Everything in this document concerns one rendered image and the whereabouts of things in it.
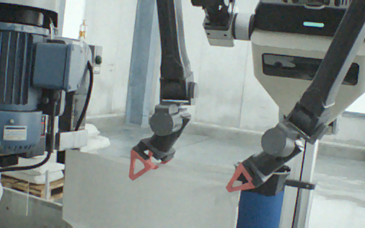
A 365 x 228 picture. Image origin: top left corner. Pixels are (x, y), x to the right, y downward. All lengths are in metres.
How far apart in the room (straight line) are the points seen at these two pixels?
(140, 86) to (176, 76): 8.84
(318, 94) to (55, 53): 0.54
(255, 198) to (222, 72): 6.38
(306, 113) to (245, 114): 8.30
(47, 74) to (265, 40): 0.74
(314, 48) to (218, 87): 8.14
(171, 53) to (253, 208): 2.35
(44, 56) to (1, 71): 0.09
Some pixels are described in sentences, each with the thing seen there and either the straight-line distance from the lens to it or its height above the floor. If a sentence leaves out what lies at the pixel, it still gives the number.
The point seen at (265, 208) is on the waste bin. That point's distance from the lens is 3.25.
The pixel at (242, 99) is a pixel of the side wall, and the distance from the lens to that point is 9.28.
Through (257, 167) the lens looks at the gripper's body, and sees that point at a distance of 1.00.
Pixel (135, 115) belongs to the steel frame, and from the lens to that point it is 9.92.
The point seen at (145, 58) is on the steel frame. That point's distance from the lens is 9.83.
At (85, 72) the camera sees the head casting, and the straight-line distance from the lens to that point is 1.35.
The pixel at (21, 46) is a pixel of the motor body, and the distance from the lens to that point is 0.86.
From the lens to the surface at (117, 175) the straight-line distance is 1.12.
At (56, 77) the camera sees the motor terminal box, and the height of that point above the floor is 1.24.
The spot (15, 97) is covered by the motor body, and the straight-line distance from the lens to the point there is 0.86.
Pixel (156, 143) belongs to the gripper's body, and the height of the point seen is 1.10.
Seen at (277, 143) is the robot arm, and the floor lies 1.15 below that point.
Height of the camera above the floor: 1.27
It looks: 5 degrees down
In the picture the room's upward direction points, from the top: 6 degrees clockwise
